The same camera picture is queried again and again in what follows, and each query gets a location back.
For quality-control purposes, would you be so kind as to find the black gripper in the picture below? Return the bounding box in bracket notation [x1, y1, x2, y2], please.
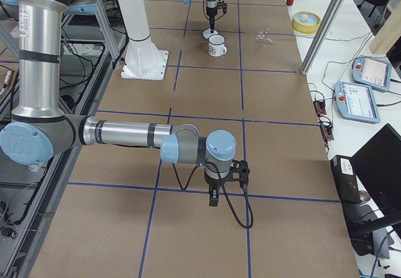
[205, 175, 225, 207]
[206, 7, 217, 34]

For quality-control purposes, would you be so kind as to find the white ceramic lid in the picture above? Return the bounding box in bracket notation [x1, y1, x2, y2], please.
[202, 28, 219, 39]

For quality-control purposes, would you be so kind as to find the white enamel mug blue rim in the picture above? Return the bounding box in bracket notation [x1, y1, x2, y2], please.
[208, 34, 227, 57]

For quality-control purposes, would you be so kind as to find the yellow tape roll with plate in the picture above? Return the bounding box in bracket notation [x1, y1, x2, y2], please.
[291, 11, 321, 34]

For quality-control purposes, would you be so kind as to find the orange black connector near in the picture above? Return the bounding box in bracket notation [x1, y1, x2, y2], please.
[318, 116, 334, 142]

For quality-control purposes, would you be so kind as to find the orange black connector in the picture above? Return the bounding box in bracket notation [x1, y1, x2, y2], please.
[318, 116, 334, 142]
[313, 91, 326, 116]

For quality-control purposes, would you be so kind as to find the black desktop box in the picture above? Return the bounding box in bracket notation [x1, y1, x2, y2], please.
[330, 155, 361, 204]

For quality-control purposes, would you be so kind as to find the orange black connector far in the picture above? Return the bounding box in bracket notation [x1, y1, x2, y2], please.
[313, 91, 326, 116]

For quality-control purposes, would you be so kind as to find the black computer monitor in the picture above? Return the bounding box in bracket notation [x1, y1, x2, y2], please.
[347, 123, 400, 241]

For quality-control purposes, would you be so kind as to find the near teach pendant tablet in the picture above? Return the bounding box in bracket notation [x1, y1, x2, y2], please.
[334, 81, 380, 123]

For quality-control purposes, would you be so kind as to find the teach pendant tablet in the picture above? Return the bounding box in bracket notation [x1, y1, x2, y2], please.
[352, 56, 391, 92]
[334, 81, 380, 123]

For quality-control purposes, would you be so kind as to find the far teach pendant tablet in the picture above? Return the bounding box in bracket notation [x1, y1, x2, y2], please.
[352, 56, 391, 92]

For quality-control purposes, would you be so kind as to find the wooden board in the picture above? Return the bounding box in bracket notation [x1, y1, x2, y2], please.
[369, 2, 401, 54]

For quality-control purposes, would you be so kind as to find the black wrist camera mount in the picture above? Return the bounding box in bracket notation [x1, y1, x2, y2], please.
[217, 0, 227, 14]
[226, 160, 250, 190]

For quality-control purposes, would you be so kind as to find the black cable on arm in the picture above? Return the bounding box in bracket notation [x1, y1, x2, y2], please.
[171, 162, 254, 229]

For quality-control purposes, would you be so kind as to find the white camera stand pole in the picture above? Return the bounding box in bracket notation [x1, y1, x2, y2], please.
[119, 0, 169, 81]

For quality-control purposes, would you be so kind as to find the aluminium frame post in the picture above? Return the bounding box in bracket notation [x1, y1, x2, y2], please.
[300, 0, 344, 75]

